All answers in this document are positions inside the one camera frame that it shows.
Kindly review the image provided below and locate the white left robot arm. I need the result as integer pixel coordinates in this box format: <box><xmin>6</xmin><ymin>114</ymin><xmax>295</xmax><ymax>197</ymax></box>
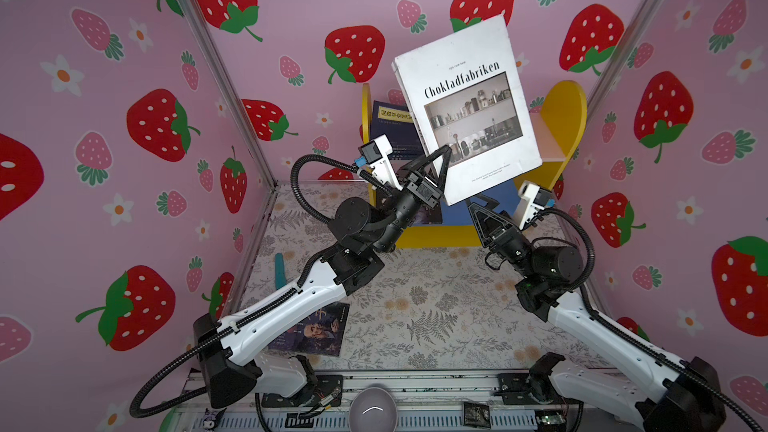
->
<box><xmin>194</xmin><ymin>142</ymin><xmax>452</xmax><ymax>409</ymax></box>

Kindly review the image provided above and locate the small black circuit board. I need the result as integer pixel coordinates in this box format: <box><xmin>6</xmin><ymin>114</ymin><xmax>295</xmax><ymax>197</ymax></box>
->
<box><xmin>462</xmin><ymin>401</ymin><xmax>492</xmax><ymax>429</ymax></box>

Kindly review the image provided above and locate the yellow wooden bookshelf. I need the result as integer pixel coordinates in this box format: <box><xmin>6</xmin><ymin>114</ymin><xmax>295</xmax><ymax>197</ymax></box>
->
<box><xmin>396</xmin><ymin>81</ymin><xmax>587</xmax><ymax>249</ymax></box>

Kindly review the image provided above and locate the navy book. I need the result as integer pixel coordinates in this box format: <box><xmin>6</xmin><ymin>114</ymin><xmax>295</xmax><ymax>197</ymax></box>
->
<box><xmin>369</xmin><ymin>101</ymin><xmax>424</xmax><ymax>161</ymax></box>

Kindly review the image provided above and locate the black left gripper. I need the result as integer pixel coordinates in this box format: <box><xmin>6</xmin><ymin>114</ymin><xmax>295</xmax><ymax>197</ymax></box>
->
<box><xmin>366</xmin><ymin>151</ymin><xmax>438</xmax><ymax>262</ymax></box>

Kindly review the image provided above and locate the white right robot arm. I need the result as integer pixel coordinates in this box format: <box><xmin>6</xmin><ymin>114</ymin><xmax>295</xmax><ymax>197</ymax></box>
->
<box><xmin>468</xmin><ymin>202</ymin><xmax>726</xmax><ymax>431</ymax></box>

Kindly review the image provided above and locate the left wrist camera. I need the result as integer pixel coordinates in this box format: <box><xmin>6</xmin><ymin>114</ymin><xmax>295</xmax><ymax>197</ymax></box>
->
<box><xmin>355</xmin><ymin>135</ymin><xmax>402</xmax><ymax>190</ymax></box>

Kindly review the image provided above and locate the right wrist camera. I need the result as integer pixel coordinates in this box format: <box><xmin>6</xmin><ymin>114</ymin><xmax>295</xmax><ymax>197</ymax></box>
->
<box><xmin>512</xmin><ymin>181</ymin><xmax>556</xmax><ymax>230</ymax></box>

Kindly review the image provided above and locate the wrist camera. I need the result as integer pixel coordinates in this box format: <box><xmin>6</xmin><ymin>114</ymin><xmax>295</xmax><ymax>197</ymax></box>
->
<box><xmin>512</xmin><ymin>181</ymin><xmax>556</xmax><ymax>230</ymax></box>
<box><xmin>355</xmin><ymin>135</ymin><xmax>402</xmax><ymax>190</ymax></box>

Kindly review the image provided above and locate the black cartoon figurine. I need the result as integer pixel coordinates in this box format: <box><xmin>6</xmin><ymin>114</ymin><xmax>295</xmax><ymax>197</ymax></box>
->
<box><xmin>201</xmin><ymin>408</ymin><xmax>226</xmax><ymax>432</ymax></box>

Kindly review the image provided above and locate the grey bowl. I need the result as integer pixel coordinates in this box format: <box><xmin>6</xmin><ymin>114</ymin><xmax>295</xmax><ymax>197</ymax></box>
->
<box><xmin>348</xmin><ymin>386</ymin><xmax>399</xmax><ymax>432</ymax></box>

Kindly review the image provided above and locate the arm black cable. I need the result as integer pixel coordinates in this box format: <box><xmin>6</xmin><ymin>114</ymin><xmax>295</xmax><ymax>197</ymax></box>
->
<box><xmin>128</xmin><ymin>154</ymin><xmax>391</xmax><ymax>419</ymax></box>
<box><xmin>539</xmin><ymin>208</ymin><xmax>763</xmax><ymax>432</ymax></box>

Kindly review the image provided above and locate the dark portrait cover book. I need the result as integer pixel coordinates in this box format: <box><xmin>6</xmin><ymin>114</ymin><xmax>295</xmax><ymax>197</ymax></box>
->
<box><xmin>267</xmin><ymin>302</ymin><xmax>350</xmax><ymax>357</ymax></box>

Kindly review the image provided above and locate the teal plastic bar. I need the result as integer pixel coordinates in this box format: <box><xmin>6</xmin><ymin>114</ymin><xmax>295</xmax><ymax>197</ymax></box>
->
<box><xmin>274</xmin><ymin>253</ymin><xmax>287</xmax><ymax>290</ymax></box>

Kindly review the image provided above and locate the black wolf cover book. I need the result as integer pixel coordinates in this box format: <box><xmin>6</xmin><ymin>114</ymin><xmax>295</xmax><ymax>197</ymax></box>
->
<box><xmin>415</xmin><ymin>204</ymin><xmax>443</xmax><ymax>225</ymax></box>

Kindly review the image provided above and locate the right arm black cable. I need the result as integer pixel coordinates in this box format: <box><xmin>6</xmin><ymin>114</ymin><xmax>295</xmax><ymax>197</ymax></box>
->
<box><xmin>539</xmin><ymin>208</ymin><xmax>763</xmax><ymax>432</ymax></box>

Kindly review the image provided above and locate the white photo cover book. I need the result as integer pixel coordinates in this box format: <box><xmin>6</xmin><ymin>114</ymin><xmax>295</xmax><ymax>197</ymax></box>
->
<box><xmin>392</xmin><ymin>16</ymin><xmax>543</xmax><ymax>205</ymax></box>

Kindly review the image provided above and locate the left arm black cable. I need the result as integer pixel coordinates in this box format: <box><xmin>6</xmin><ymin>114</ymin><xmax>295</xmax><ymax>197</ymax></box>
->
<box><xmin>128</xmin><ymin>154</ymin><xmax>391</xmax><ymax>419</ymax></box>

